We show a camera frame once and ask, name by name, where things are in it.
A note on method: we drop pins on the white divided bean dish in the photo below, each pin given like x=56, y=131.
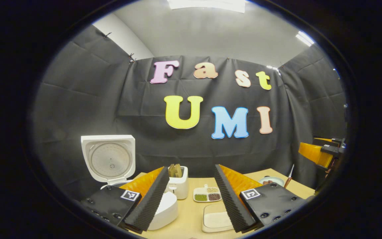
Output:
x=206, y=196

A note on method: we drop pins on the small ceiling light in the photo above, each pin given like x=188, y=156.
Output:
x=305, y=39

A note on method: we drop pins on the black backdrop cloth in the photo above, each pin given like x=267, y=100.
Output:
x=95, y=99

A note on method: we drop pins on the red meat pieces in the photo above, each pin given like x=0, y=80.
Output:
x=267, y=182

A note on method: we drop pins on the clear box of rice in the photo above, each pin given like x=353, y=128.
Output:
x=216, y=220

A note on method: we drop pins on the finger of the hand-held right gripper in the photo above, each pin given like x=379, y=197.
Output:
x=313, y=153
x=323, y=139

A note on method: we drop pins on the brown bread slice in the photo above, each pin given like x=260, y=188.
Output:
x=178, y=170
x=171, y=171

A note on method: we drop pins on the pale green plate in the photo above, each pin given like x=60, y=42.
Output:
x=277, y=181

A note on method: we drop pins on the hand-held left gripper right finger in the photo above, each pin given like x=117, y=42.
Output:
x=230, y=199

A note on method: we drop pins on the white rice cooker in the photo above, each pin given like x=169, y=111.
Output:
x=109, y=156

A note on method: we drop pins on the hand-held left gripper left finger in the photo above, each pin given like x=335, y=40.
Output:
x=149, y=202

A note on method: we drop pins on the white toaster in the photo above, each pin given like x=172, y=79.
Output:
x=180, y=187

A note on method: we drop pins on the brown wooden spoon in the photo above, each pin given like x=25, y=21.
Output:
x=288, y=182

